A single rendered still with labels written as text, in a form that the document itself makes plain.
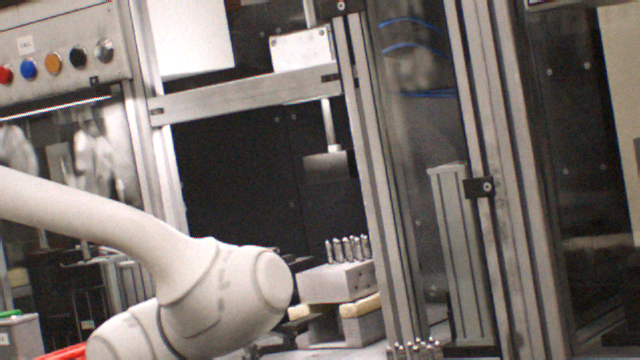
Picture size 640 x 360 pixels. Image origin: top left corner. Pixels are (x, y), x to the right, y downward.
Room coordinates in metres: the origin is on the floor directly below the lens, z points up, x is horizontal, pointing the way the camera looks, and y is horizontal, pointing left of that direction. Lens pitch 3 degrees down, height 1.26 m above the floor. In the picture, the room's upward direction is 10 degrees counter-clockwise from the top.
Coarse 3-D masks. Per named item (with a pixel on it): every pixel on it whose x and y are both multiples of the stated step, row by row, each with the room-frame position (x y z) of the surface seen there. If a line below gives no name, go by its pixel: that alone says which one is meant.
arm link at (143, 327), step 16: (144, 304) 1.58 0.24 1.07; (112, 320) 1.57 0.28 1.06; (128, 320) 1.56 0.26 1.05; (144, 320) 1.55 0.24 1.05; (160, 320) 1.54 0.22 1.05; (96, 336) 1.55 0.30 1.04; (112, 336) 1.54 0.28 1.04; (128, 336) 1.54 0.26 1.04; (144, 336) 1.55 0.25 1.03; (160, 336) 1.54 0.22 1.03; (96, 352) 1.54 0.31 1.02; (112, 352) 1.53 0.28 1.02; (128, 352) 1.53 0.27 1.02; (144, 352) 1.54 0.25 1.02; (160, 352) 1.54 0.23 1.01; (176, 352) 1.53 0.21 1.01
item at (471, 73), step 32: (448, 0) 1.61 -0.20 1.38; (448, 32) 1.62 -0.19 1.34; (480, 64) 1.60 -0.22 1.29; (480, 96) 1.60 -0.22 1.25; (480, 128) 1.61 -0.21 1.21; (480, 160) 1.61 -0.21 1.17; (512, 256) 1.60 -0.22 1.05; (512, 288) 1.60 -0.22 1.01; (288, 320) 2.24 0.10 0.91; (512, 320) 1.61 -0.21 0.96; (512, 352) 1.61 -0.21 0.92
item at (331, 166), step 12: (324, 108) 2.00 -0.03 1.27; (324, 120) 2.00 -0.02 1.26; (336, 132) 2.00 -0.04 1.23; (336, 144) 2.00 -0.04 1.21; (312, 156) 1.99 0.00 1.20; (324, 156) 1.98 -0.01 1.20; (336, 156) 1.97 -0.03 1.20; (348, 156) 1.96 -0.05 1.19; (312, 168) 2.00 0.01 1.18; (324, 168) 1.98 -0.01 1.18; (336, 168) 1.97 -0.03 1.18; (348, 168) 1.95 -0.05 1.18; (312, 180) 2.00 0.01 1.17; (324, 180) 1.98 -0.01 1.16; (336, 180) 1.97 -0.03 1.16
